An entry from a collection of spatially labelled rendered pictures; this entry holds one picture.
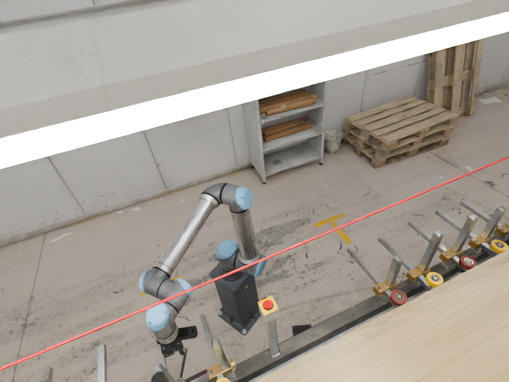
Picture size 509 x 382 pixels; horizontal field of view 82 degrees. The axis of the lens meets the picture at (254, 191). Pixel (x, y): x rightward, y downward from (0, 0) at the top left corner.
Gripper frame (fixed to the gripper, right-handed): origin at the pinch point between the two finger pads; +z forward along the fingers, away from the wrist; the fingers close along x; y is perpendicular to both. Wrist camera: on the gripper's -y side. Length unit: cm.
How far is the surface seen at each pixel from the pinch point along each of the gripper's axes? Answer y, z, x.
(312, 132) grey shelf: -202, 46, -215
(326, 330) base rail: -73, 29, 9
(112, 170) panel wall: 42, 44, -257
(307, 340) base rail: -61, 29, 9
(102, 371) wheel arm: 38.3, 4.8, -10.1
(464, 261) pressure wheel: -159, 7, 17
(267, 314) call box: -38.8, -21.4, 11.2
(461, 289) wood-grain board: -143, 8, 28
